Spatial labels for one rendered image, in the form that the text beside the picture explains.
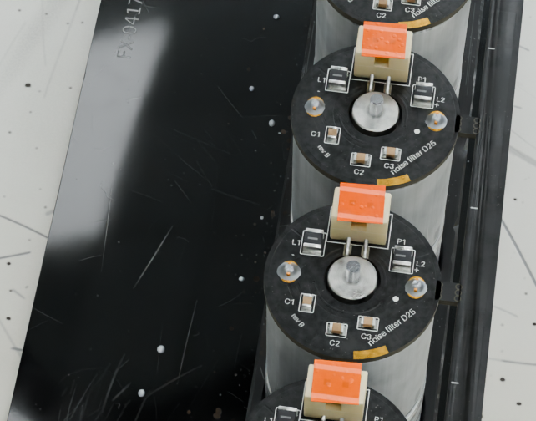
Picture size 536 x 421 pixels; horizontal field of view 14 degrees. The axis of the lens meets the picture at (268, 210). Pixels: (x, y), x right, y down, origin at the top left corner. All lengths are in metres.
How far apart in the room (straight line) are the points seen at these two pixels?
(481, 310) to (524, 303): 0.07
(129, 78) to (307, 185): 0.07
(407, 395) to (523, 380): 0.05
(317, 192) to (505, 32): 0.04
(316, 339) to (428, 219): 0.04
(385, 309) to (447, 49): 0.05
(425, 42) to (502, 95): 0.02
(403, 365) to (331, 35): 0.06
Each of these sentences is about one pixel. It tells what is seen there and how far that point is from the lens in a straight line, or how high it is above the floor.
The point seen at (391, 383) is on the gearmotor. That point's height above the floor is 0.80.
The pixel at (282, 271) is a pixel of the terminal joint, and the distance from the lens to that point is 0.30.
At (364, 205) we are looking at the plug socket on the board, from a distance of 0.30.
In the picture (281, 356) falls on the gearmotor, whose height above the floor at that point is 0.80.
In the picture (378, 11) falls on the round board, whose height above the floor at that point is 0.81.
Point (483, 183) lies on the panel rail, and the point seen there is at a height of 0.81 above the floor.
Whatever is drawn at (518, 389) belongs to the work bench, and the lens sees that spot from 0.36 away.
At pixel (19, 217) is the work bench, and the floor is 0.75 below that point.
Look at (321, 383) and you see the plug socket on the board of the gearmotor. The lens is 0.29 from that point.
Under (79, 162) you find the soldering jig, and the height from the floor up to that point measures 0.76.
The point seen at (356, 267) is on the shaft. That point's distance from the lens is 0.30.
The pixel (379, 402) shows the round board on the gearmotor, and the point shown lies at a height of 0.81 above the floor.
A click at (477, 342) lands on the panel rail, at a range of 0.30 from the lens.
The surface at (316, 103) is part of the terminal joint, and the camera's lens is 0.31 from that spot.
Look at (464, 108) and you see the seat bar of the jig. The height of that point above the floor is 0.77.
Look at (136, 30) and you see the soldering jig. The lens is 0.39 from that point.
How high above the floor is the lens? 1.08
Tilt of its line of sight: 60 degrees down
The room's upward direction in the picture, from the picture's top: straight up
